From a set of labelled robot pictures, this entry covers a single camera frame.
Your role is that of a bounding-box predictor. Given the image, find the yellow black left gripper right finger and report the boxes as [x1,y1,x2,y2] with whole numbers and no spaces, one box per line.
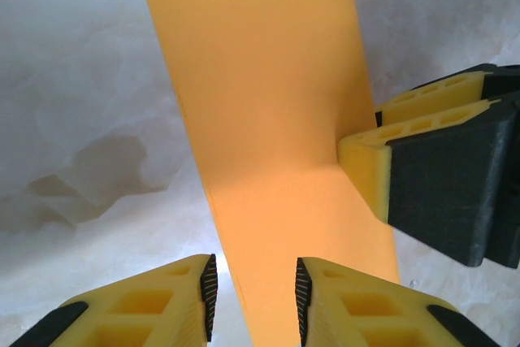
[295,257,501,347]

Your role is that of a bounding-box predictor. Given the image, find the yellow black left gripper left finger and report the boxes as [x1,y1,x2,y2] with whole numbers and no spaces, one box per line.
[10,254,218,347]

